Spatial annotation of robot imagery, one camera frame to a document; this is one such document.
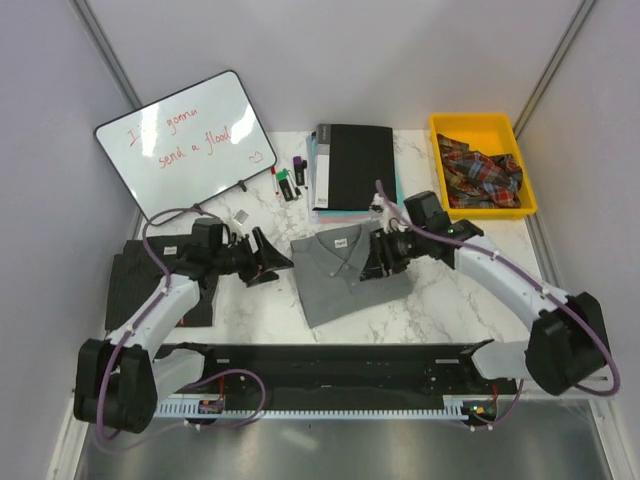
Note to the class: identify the white whiteboard black frame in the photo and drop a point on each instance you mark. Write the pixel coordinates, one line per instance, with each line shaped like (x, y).
(188, 147)

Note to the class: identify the white slotted cable duct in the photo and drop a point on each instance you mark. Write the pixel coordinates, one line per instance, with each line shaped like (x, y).
(202, 408)

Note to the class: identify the green black marker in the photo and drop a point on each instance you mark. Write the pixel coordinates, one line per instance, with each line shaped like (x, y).
(285, 187)

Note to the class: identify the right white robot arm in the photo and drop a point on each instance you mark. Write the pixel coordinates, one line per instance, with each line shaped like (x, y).
(567, 346)

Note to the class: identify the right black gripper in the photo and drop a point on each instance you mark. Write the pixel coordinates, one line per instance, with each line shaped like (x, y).
(380, 260)

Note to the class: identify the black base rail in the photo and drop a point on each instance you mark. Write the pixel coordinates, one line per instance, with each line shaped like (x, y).
(343, 377)

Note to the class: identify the grey long sleeve shirt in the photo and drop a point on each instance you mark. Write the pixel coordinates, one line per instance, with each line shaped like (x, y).
(329, 272)

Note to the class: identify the folded black striped shirt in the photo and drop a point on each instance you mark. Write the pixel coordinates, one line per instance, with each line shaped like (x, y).
(134, 277)

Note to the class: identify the black folder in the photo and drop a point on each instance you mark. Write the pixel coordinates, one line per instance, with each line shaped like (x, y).
(349, 160)

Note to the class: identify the red marker pen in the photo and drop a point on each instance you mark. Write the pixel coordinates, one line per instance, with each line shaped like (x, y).
(275, 181)

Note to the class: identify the purple black marker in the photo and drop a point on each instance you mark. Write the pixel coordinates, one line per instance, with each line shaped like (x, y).
(299, 168)

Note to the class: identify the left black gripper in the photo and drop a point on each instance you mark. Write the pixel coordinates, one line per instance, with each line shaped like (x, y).
(269, 259)

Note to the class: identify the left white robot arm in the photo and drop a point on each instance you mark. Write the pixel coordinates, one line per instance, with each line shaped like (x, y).
(120, 380)

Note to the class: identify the yellow plastic bin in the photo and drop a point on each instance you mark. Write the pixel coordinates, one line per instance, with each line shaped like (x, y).
(490, 133)

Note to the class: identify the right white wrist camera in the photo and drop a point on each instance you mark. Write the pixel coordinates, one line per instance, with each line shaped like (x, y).
(382, 210)

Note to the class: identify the plaid shirt in bin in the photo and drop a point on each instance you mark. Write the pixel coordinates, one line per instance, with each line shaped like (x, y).
(475, 180)

